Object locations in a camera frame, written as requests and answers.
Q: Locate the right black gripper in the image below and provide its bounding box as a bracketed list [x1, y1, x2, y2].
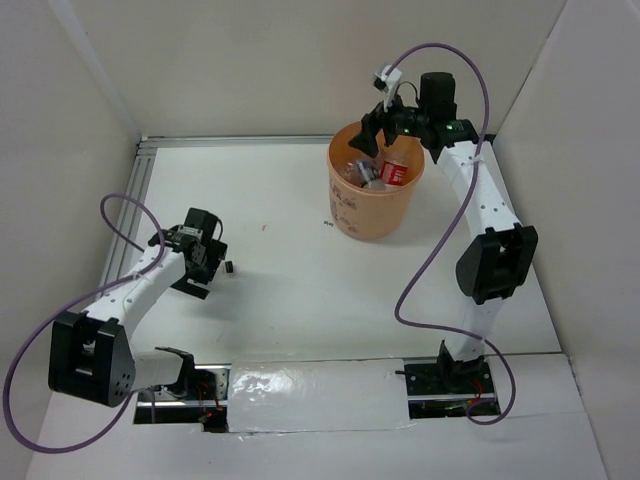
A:
[348, 83, 430, 158]

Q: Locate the black label bottle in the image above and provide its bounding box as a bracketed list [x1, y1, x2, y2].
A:
[354, 159, 384, 190]
[220, 260, 235, 275]

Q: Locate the clear unlabeled bottle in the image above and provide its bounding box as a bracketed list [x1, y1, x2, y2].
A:
[340, 159, 367, 187]

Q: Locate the red label red cap bottle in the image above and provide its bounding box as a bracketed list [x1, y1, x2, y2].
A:
[379, 150, 411, 189]

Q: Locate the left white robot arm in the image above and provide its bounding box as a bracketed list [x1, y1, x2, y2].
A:
[48, 208, 228, 407]

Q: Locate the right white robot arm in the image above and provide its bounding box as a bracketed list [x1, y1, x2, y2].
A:
[349, 65, 538, 392]

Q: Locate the orange plastic bin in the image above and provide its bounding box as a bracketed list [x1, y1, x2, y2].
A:
[327, 123, 425, 240]

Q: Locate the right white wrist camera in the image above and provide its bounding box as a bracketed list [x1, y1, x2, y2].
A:
[373, 64, 402, 111]

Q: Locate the aluminium frame rail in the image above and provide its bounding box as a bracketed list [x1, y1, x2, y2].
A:
[84, 132, 496, 321]

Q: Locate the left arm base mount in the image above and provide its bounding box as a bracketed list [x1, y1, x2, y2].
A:
[133, 364, 231, 434]

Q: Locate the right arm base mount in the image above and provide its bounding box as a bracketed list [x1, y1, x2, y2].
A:
[395, 343, 501, 420]

